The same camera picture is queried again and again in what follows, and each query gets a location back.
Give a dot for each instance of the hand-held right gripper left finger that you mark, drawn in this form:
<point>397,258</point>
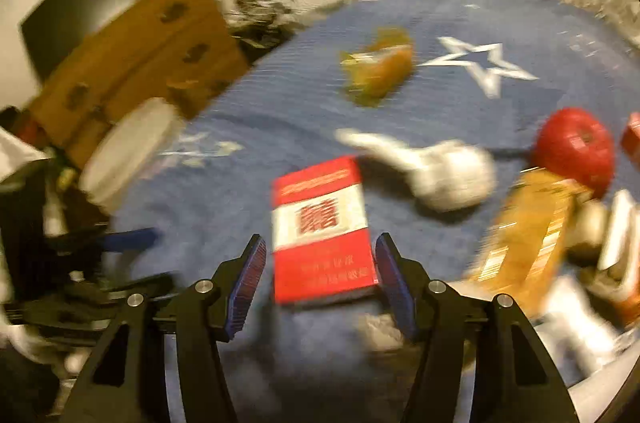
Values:
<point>247,288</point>

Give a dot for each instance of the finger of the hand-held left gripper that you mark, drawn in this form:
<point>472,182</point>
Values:
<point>140,285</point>
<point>130,239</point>

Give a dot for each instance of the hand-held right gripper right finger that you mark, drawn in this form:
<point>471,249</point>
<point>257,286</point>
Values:
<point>392,288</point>

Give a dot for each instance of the red and white cigarette box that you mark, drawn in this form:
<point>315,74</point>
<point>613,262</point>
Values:
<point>320,228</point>

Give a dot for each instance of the white tissue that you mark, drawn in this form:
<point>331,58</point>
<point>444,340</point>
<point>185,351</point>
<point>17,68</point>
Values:
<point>450,175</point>

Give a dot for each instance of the white plastic wrapper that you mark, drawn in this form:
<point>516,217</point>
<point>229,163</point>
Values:
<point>620,233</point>

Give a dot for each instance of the red orange packet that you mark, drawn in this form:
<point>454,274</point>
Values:
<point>631,303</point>

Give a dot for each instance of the white round container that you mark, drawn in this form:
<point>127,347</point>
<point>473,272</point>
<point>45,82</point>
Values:
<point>130,150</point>

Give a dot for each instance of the orange snack packet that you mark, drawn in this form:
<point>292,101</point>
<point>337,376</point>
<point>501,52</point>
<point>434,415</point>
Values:
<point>530,238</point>

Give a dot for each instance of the wooden drawer cabinet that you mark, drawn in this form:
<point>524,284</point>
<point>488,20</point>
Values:
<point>135,68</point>

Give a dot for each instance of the blue checked star bedsheet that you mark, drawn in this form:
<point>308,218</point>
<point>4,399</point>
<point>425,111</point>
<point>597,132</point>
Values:
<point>310,103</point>

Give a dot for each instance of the beige wooden block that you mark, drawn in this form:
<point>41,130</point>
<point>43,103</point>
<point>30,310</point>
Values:
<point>587,225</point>

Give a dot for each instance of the yellow plastic wrapper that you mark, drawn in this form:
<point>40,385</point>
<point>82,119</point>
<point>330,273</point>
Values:
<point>377,65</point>

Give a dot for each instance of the red apple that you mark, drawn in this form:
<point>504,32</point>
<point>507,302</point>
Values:
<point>575,150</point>

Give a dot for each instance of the long red box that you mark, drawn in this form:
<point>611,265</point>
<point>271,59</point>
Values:
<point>632,138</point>

